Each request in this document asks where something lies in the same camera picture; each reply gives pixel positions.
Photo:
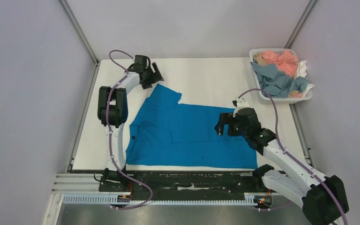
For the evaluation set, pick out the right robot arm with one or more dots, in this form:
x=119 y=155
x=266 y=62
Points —
x=321 y=198

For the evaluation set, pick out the beige t shirt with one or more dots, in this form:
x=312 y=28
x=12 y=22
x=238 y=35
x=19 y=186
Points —
x=258 y=58

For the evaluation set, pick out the white t shirt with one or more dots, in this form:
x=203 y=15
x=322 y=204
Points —
x=302 y=72

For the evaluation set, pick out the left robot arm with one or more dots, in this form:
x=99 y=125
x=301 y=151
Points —
x=112 y=111

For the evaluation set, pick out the white laundry basket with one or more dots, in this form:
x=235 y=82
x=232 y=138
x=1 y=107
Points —
x=294 y=97

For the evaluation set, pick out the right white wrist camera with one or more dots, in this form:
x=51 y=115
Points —
x=239 y=103

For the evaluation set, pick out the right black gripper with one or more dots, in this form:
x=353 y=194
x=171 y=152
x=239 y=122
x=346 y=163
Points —
x=228 y=123

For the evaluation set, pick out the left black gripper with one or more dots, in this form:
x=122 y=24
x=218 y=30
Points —
x=146 y=85

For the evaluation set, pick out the white cable duct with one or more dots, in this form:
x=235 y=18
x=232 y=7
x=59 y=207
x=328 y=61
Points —
x=111 y=199

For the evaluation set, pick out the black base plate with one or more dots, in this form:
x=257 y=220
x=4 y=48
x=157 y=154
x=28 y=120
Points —
x=180 y=185

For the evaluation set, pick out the pink t shirt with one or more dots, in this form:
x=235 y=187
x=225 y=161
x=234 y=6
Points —
x=286 y=61

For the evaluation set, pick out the grey blue t shirt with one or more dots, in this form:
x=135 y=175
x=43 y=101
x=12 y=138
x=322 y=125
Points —
x=277 y=83

